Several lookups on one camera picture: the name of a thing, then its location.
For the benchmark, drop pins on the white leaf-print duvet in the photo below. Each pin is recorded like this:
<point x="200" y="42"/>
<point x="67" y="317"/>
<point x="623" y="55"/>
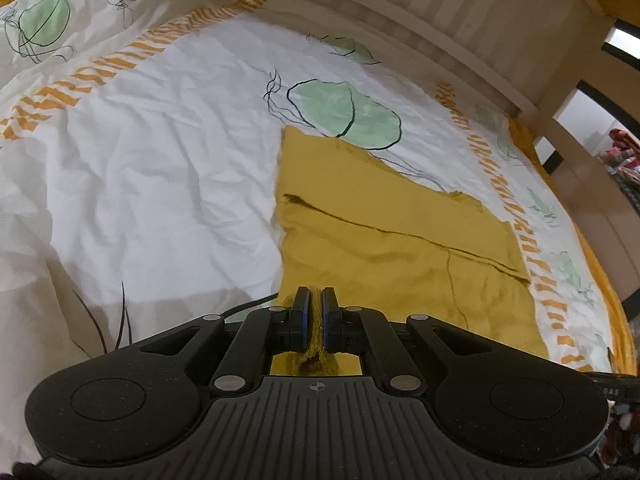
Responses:
<point x="140" y="156"/>

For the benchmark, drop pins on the light wooden bed frame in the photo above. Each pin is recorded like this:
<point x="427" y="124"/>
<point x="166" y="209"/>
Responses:
<point x="529" y="56"/>

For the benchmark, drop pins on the colourful clothes pile background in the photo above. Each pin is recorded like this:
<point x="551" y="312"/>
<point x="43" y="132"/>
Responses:
<point x="622" y="162"/>

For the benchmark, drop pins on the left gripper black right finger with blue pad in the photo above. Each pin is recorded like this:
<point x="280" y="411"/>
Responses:
<point x="366" y="333"/>

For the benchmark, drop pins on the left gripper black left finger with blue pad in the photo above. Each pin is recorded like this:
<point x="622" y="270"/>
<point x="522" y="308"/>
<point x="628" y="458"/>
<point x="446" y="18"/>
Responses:
<point x="261" y="336"/>

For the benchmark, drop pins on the mustard yellow knit sweater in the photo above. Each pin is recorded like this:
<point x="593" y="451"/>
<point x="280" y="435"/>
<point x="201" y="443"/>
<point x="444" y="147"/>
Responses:
<point x="381" y="241"/>

